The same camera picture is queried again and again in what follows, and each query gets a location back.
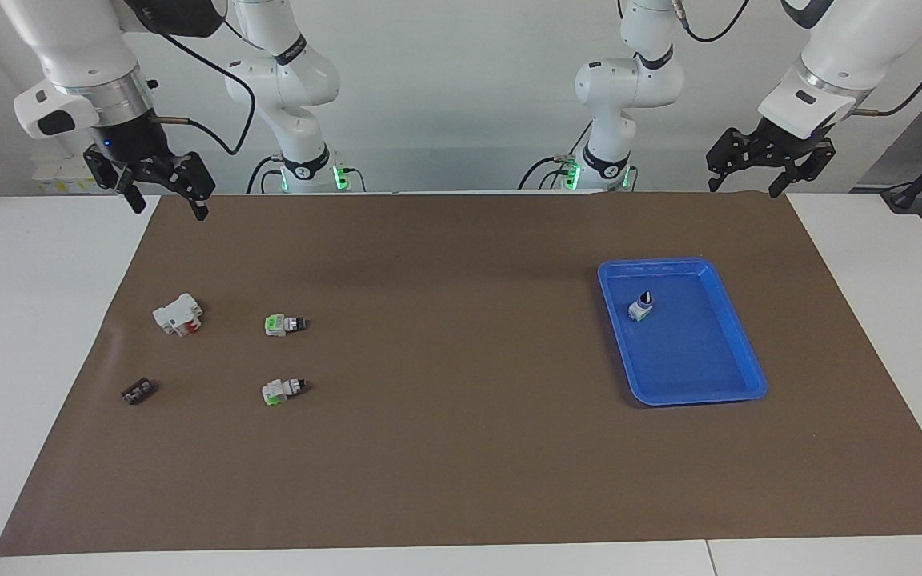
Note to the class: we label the white red selector switch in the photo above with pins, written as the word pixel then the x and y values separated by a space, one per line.
pixel 640 310

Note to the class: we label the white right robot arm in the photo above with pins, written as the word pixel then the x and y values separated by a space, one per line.
pixel 69 48

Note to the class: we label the white green selector switch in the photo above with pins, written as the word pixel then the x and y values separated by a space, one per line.
pixel 275 325

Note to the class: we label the brown table mat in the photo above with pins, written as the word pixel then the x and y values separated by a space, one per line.
pixel 461 448

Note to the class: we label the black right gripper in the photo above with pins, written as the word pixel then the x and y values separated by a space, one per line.
pixel 133 140

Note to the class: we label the white yellow boxes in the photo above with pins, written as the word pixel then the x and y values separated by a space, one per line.
pixel 57 180

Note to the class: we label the white circuit breaker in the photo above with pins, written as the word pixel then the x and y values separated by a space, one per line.
pixel 173 314

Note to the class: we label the blue plastic tray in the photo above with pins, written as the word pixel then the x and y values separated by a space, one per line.
pixel 693 360

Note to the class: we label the green white connector lower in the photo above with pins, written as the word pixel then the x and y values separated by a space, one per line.
pixel 274 392

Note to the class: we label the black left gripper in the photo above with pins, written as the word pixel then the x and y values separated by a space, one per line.
pixel 793 142

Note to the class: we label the small black component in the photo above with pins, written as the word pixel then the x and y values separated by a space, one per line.
pixel 139 392

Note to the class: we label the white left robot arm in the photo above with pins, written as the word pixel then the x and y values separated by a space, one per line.
pixel 629 80

